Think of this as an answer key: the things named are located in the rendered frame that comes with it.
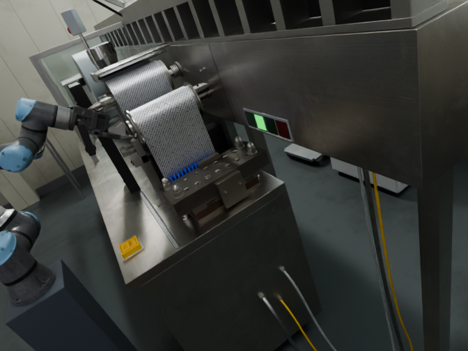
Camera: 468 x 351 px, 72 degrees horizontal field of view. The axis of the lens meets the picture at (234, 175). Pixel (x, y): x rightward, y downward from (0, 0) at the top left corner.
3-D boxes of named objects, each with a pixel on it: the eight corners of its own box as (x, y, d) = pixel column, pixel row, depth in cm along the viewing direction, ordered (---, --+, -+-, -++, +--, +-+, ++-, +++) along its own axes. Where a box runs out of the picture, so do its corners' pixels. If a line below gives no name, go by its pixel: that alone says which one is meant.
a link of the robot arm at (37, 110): (15, 117, 106) (19, 92, 103) (53, 125, 112) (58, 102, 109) (12, 125, 100) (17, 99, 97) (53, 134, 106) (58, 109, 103)
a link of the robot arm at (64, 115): (53, 129, 105) (53, 125, 112) (69, 132, 107) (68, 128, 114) (58, 107, 103) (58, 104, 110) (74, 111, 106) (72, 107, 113)
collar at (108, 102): (104, 110, 140) (96, 97, 137) (116, 104, 142) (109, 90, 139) (106, 112, 135) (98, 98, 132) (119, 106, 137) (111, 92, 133)
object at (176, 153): (169, 187, 129) (148, 147, 120) (218, 159, 136) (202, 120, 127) (169, 188, 129) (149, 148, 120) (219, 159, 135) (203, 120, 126)
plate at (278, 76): (118, 81, 316) (102, 51, 302) (143, 70, 324) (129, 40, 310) (416, 196, 61) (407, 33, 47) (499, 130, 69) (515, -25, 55)
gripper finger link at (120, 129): (136, 126, 117) (110, 120, 113) (133, 142, 118) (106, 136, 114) (135, 125, 120) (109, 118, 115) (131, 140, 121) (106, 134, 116)
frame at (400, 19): (105, 50, 301) (92, 24, 290) (113, 47, 304) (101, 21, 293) (412, 28, 48) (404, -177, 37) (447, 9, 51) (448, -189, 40)
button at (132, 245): (120, 249, 120) (118, 245, 119) (138, 239, 122) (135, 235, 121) (125, 260, 114) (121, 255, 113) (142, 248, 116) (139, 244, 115)
